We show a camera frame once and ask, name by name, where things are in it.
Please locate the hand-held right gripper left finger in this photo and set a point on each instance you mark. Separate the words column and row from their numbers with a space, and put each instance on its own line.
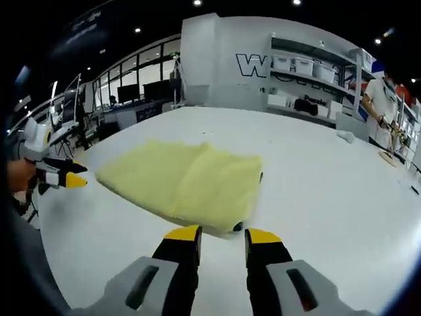
column 177, row 260

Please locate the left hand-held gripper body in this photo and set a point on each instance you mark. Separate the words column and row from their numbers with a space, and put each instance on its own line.
column 37, row 133

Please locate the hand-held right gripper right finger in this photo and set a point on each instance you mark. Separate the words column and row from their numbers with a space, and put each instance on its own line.
column 263, row 260

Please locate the yellow garment with blue sleeve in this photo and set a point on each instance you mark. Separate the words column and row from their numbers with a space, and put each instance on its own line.
column 177, row 184

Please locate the person's left hand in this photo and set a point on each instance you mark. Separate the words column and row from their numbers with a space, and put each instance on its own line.
column 19, row 174

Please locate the large silver monitor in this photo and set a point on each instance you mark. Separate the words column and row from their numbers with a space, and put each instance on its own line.
column 70, row 102

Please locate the grey office desk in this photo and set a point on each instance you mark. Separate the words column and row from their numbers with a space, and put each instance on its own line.
column 144, row 113

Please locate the black computer monitor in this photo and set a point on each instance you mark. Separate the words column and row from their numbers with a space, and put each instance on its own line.
column 158, row 89
column 128, row 93

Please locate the dark hanging banner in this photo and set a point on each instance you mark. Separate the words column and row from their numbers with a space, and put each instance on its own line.
column 87, row 29

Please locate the white crumpled cloth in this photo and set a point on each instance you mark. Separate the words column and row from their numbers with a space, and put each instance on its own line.
column 347, row 135

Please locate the grey chair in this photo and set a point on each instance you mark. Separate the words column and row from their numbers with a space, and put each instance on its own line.
column 352, row 127
column 197, row 95

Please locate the black bag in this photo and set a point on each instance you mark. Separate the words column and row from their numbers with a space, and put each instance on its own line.
column 306, row 107

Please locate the beige flat object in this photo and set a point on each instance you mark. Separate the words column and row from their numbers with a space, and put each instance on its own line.
column 389, row 158

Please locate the white box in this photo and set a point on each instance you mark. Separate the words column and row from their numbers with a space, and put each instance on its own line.
column 333, row 110

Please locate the small black object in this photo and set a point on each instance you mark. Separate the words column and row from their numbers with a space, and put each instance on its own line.
column 413, row 189

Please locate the white storage bin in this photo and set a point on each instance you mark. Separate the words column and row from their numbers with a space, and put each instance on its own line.
column 282, row 62
column 324, row 71
column 303, row 65

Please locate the metal shelf rack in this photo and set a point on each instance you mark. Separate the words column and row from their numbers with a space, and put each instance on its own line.
column 356, row 82

